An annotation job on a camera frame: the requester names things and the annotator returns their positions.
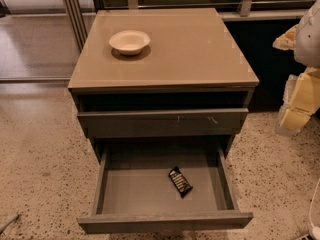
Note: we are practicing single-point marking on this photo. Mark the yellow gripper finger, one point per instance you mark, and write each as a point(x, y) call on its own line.
point(287, 40)
point(301, 99)

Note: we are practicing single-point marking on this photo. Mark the black rxbar chocolate wrapper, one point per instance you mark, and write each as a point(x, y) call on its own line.
point(180, 182)

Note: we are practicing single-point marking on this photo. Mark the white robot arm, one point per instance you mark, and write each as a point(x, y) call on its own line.
point(307, 47)

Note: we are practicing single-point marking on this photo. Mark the grey drawer cabinet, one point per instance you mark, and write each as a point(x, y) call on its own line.
point(192, 62)

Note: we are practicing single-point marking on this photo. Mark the grey top drawer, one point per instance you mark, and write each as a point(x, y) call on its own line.
point(162, 123)

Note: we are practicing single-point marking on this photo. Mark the open grey middle drawer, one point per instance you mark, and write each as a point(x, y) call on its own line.
point(134, 193)

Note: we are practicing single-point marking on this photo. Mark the white bowl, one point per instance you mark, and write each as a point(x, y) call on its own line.
point(129, 42)

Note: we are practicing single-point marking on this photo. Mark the grey rod on floor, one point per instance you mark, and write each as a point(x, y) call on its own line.
point(6, 224)

